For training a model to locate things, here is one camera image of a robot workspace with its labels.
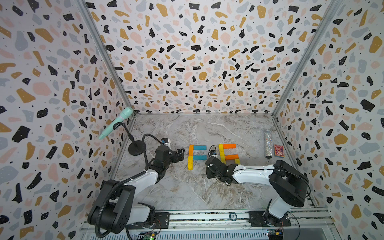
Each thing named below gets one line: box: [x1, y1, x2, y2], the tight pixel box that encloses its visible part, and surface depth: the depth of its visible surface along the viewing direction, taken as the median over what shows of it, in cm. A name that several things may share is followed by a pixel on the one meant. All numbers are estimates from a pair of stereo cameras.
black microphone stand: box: [113, 122, 144, 156], surface depth 102 cm
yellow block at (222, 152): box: [218, 144, 226, 161], surface depth 102 cm
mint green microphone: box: [98, 106, 134, 140], surface depth 78 cm
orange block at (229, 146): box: [223, 144, 237, 149], surface depth 105 cm
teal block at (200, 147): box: [193, 145, 207, 151], surface depth 102 cm
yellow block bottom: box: [187, 156, 194, 171], surface depth 95 cm
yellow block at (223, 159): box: [220, 155, 226, 165], surface depth 97 cm
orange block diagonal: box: [225, 154, 239, 160], surface depth 100 cm
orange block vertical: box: [189, 144, 194, 156], surface depth 102 cm
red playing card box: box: [274, 144, 285, 159], surface depth 101 cm
